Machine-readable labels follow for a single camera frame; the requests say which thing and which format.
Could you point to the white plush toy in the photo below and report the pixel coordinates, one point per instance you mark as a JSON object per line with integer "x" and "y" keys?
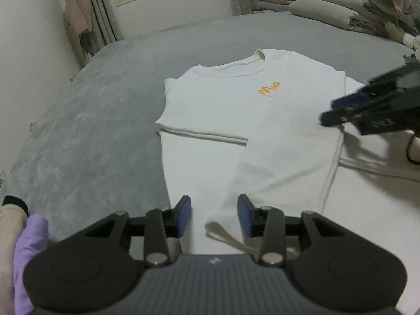
{"x": 403, "y": 36}

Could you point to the white printed sweatshirt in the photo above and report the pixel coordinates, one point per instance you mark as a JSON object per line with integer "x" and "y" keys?
{"x": 229, "y": 111}

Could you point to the blue-grey hanging garment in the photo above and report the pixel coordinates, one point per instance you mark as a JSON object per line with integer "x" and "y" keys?
{"x": 88, "y": 44}

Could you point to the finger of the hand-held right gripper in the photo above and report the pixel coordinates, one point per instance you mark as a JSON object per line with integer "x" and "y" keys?
{"x": 347, "y": 101}
{"x": 338, "y": 116}

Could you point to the purple folded garment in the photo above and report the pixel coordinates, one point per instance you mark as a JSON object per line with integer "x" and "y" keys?
{"x": 29, "y": 246}

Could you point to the grey bed blanket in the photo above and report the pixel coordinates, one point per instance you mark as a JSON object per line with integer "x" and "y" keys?
{"x": 98, "y": 105}

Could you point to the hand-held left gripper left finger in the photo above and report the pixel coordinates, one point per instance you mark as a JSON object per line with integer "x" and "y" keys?
{"x": 183, "y": 216}

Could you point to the pink hanging garment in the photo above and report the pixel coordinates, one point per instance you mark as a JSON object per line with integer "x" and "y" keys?
{"x": 78, "y": 10}

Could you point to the grey folded blanket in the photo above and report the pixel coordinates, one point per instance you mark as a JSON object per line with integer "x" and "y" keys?
{"x": 261, "y": 6}

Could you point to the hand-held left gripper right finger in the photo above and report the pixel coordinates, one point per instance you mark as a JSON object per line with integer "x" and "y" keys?
{"x": 244, "y": 218}

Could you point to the beige garment black cuff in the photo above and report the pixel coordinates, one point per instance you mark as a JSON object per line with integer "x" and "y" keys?
{"x": 8, "y": 242}

